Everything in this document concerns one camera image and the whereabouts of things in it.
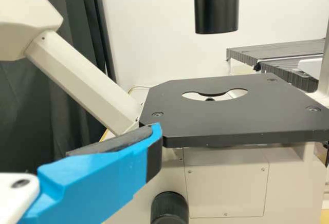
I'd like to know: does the cream microscope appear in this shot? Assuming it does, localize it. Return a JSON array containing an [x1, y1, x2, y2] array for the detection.
[[0, 0, 329, 224]]

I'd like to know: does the white pipette stand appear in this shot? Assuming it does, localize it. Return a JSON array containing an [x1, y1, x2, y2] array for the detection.
[[297, 57, 324, 72]]

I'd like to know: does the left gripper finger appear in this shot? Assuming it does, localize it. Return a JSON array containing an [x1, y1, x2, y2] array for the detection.
[[19, 122, 163, 224]]

